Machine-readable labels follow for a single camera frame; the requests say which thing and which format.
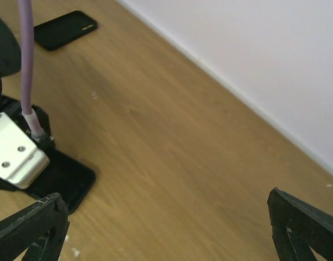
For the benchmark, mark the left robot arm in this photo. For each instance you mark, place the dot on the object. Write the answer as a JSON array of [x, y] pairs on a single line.
[[10, 56]]

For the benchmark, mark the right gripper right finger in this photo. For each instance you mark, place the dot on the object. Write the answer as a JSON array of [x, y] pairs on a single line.
[[298, 228]]

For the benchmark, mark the black phone case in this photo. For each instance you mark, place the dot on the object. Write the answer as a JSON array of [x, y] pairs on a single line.
[[59, 32]]

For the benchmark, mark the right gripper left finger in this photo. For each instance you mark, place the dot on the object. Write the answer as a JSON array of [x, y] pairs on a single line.
[[38, 230]]

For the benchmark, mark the black phone face down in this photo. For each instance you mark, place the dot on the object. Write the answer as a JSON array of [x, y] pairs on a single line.
[[65, 175]]

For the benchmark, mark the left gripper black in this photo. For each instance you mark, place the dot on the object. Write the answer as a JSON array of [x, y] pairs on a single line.
[[30, 124]]

